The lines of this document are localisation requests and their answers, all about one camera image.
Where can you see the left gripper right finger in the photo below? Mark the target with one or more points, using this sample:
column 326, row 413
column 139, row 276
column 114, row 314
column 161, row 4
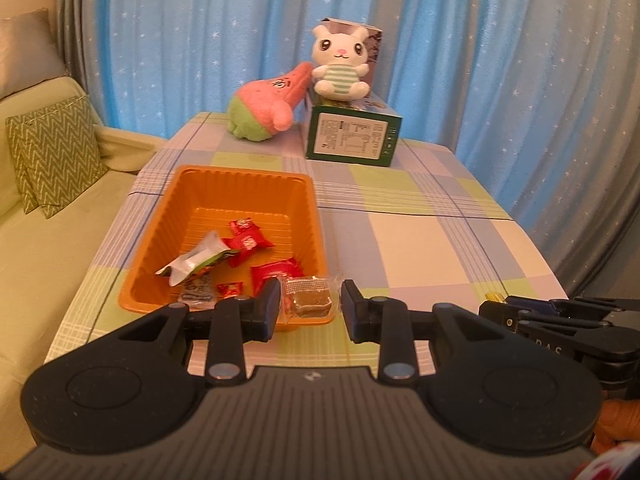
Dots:
column 386, row 322

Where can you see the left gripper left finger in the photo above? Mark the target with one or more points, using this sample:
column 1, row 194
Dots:
column 236, row 321

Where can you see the dark red foil candy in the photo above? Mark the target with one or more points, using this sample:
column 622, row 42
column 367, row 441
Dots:
column 228, row 290

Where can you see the clear grey snack pack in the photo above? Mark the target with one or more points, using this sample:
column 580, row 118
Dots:
column 198, row 293

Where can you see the small brown candy cube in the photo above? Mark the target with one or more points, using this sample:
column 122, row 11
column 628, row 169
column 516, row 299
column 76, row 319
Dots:
column 309, row 300

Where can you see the green white snack bag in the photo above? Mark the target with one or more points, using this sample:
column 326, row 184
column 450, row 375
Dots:
column 209, row 251

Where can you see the red crinkled snack packet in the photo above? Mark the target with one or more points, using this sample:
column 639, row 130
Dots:
column 246, row 239

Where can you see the yellow green candy packet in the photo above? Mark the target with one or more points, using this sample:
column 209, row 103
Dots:
column 495, row 297

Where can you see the right hand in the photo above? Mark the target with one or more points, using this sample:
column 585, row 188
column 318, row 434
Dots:
column 619, row 421

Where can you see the green carton box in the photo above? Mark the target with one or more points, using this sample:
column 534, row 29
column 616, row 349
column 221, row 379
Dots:
column 364, row 131

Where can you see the light green sofa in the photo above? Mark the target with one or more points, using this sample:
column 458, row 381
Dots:
column 43, row 262

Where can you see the pink starfish plush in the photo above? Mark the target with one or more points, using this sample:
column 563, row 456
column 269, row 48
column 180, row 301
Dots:
column 263, row 108

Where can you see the green zigzag cushion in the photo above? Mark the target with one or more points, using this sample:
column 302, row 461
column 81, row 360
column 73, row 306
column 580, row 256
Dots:
column 55, row 154

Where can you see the white bunny plush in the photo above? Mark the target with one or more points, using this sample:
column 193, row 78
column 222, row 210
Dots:
column 341, row 64

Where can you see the blue star curtain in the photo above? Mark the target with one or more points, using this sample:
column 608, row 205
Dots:
column 539, row 99

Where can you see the brown printed box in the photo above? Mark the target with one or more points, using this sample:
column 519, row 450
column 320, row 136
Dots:
column 367, row 47

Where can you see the grey satin cushion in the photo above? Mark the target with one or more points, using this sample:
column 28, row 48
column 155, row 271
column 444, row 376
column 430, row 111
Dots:
column 28, row 52

